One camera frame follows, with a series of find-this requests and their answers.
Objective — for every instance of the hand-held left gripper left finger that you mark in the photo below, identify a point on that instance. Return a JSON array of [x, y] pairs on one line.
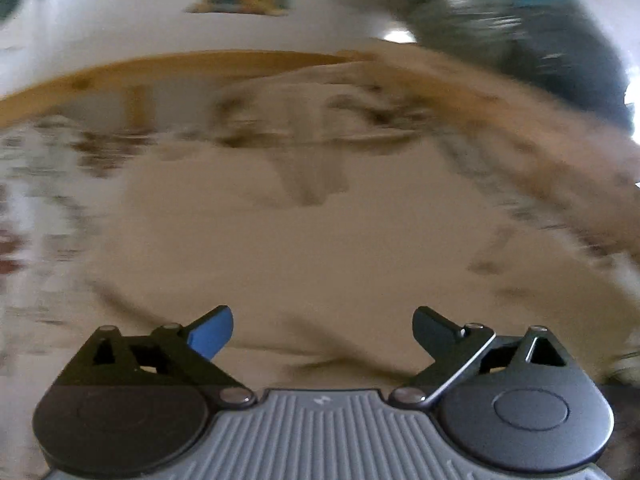
[[216, 334]]

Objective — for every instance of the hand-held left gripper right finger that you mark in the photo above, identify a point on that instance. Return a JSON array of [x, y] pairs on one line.
[[426, 331]]

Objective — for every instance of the beige pants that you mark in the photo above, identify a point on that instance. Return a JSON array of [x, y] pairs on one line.
[[320, 260]]

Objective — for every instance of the pile of grey blue clothes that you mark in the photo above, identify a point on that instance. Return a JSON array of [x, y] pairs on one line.
[[520, 35]]

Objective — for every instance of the floral printed bedspread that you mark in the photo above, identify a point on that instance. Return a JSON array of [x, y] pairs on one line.
[[45, 220]]

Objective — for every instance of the wooden bed frame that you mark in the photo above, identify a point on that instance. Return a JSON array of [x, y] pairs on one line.
[[165, 64]]

